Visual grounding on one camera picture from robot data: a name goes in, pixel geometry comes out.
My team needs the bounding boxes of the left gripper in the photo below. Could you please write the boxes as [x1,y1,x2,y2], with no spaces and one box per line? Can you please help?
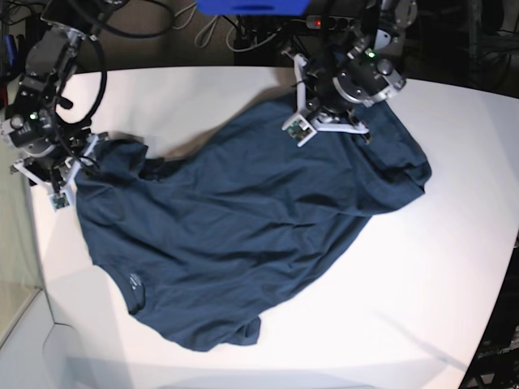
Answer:
[281,49,373,147]

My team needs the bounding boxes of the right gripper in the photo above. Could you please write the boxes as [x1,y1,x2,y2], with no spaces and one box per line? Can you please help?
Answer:
[7,131,113,212]

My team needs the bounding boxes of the dark blue t-shirt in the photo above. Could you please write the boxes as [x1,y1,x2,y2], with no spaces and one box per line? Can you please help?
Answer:
[76,94,432,352]

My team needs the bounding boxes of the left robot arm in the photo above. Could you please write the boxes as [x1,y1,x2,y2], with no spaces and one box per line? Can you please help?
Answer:
[281,1,418,147]

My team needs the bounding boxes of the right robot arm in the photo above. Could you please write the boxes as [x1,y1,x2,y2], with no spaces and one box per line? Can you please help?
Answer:
[1,1,175,210]

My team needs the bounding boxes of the black power strip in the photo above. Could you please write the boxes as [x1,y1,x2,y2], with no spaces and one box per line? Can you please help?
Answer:
[305,15,357,32]

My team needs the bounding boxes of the blue box at top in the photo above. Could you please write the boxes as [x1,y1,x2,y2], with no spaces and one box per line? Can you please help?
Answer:
[196,0,311,15]

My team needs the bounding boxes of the blue object at left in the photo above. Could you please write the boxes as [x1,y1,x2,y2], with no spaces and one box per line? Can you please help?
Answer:
[4,34,18,67]

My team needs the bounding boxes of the white cable loops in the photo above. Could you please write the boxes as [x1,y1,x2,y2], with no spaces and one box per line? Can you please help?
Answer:
[169,3,244,53]

